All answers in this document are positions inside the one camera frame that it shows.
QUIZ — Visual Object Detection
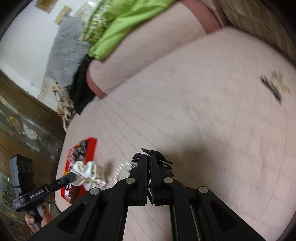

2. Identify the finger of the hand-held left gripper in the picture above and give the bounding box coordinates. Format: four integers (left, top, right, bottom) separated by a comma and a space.
45, 174, 78, 193

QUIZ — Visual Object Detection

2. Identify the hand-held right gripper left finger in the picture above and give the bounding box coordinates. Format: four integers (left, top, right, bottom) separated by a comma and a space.
26, 153, 151, 241

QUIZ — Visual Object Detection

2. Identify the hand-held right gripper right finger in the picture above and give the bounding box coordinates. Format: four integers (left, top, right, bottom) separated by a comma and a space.
149, 154, 266, 241

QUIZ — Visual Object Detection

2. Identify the black hair comb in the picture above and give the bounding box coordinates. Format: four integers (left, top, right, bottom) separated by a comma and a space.
132, 147, 174, 186

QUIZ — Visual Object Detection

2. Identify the white dotted scrunchie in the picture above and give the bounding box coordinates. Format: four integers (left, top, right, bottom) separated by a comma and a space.
69, 160, 109, 190

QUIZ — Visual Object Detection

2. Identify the red gift box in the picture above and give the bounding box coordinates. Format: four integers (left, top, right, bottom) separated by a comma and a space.
60, 137, 97, 204

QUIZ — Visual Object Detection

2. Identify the person's left hand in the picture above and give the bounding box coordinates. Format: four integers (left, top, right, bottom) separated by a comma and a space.
24, 205, 54, 233

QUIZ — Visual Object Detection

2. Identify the wooden cabinet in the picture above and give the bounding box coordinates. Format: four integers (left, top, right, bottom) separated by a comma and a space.
0, 70, 67, 232

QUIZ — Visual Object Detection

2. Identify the floral print cloth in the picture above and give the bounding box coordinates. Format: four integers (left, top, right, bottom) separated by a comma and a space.
42, 74, 77, 132

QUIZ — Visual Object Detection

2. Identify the black cloth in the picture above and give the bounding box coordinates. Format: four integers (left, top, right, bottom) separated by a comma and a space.
69, 54, 97, 115

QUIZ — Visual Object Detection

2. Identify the grey quilted blanket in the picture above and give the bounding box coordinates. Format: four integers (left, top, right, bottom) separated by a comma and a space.
47, 15, 93, 88

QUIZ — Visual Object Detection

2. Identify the pink sofa back cushion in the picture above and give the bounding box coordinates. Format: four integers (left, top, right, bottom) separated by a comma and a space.
85, 0, 226, 100

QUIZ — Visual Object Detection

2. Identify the small metal hair clip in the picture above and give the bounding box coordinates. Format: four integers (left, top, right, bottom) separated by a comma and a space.
260, 68, 290, 103

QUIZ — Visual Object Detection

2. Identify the lime green cloth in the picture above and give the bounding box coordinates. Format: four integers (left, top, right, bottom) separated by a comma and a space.
80, 0, 185, 62

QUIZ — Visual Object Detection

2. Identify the pearl bracelet with green bead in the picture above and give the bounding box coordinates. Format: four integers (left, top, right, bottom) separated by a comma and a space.
114, 161, 136, 180

